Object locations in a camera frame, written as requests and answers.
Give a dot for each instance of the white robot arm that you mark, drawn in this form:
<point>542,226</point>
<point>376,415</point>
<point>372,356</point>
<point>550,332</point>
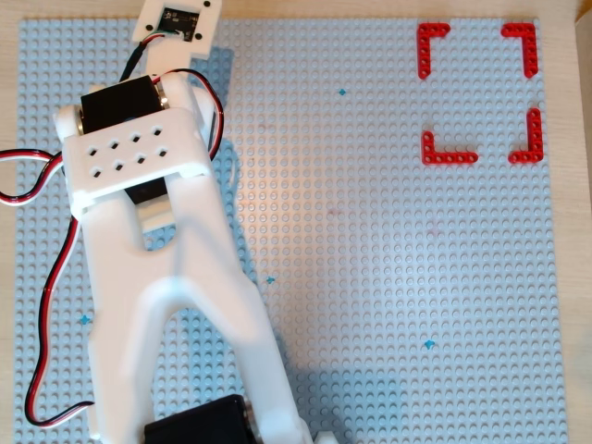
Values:
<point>115,152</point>

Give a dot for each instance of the grey lego baseplate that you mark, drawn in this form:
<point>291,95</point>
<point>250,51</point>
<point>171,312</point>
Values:
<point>393,254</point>

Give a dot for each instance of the red L-shaped lego beam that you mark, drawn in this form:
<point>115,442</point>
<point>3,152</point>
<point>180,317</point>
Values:
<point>448,158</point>
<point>534,134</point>
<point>425,51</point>
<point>532,51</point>

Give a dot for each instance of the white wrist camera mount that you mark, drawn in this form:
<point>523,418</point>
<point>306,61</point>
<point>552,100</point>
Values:
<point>171,57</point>

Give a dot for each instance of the camera circuit board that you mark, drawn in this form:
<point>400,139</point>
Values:
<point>178,20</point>

